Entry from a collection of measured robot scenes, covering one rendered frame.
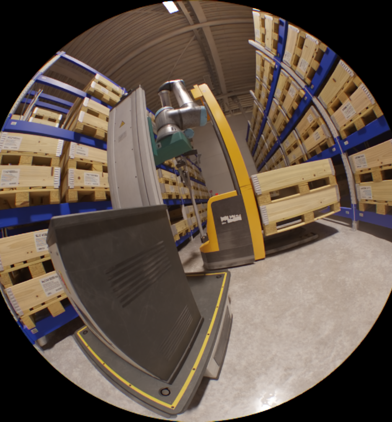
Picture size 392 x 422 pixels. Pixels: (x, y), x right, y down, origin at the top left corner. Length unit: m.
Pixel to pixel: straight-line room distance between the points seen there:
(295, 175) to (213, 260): 1.38
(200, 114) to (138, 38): 6.48
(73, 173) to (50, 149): 0.40
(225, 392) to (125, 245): 0.78
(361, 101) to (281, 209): 1.65
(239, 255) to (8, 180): 2.41
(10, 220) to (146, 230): 1.29
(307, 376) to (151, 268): 0.85
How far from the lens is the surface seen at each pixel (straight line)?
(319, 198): 1.75
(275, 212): 1.46
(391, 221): 1.89
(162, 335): 0.39
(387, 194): 1.81
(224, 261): 1.57
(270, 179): 1.46
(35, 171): 1.45
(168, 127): 0.78
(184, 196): 3.60
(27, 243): 1.30
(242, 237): 1.45
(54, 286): 1.32
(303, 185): 1.61
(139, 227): 0.31
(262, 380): 0.81
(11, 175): 1.46
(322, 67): 2.21
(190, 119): 0.85
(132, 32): 7.11
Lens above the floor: 0.80
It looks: 1 degrees down
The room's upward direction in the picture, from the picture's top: 15 degrees counter-clockwise
